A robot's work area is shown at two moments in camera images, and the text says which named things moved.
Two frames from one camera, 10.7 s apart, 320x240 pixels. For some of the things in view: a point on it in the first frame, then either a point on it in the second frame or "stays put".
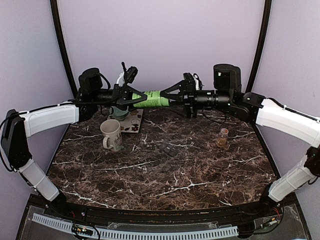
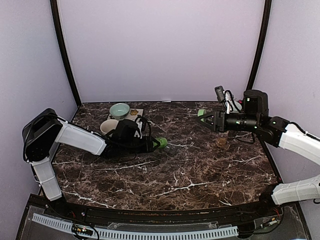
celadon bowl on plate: [117, 113] stays put
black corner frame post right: [260, 47] stays put
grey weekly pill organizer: [169, 148] stays put
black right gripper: [189, 108] → [219, 120]
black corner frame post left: [57, 24] stays put
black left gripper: [122, 93] → [148, 147]
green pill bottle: [153, 99] → [163, 142]
